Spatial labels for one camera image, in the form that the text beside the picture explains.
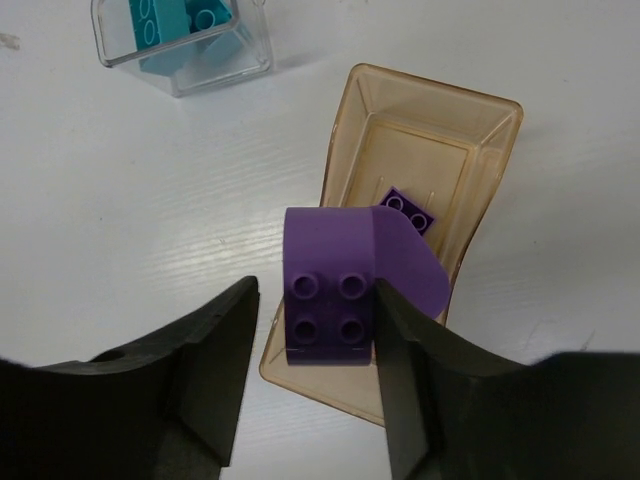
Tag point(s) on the purple rounded lego brick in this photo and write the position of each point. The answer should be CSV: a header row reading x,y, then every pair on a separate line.
x,y
331,260

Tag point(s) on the clear transparent container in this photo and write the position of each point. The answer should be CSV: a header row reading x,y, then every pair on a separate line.
x,y
116,48

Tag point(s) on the teal 2x4 lego brick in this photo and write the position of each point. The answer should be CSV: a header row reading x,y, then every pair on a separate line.
x,y
158,21

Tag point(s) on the teal rounded lego brick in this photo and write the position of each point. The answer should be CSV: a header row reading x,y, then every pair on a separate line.
x,y
213,51

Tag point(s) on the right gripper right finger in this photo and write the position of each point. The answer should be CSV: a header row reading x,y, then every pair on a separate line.
x,y
453,410

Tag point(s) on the orange transparent container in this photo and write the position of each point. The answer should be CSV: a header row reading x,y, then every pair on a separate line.
x,y
446,148

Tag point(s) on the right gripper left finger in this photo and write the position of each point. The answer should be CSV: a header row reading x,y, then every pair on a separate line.
x,y
163,406

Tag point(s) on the small teal lego brick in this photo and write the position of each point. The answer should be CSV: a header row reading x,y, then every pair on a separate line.
x,y
206,14

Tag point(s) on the purple 2x4 lego brick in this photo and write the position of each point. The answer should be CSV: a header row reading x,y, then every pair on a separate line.
x,y
421,220

